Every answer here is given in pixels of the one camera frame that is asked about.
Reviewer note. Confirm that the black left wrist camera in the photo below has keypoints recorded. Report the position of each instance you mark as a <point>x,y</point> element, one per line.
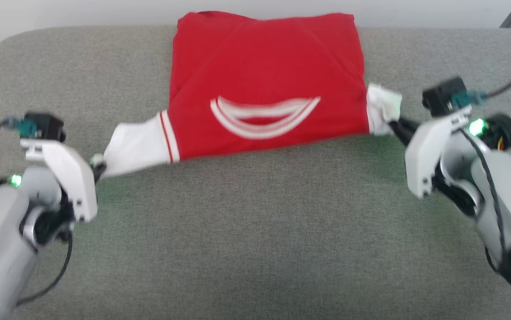
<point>48,125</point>

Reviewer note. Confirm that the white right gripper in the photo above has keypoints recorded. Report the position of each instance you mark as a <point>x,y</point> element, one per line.
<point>426,151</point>

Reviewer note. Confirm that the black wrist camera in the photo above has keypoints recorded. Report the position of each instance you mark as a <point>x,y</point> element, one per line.
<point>48,125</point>
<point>442,95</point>

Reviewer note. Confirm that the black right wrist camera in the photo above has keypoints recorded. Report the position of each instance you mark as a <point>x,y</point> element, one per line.
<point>442,95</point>

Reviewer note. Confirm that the red and white shirt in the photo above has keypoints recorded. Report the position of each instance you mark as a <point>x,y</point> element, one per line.
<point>264,66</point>

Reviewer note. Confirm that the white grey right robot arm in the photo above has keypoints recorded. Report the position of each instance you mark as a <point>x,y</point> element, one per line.
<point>504,182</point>

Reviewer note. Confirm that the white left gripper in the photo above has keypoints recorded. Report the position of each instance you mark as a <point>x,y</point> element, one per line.
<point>73,173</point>

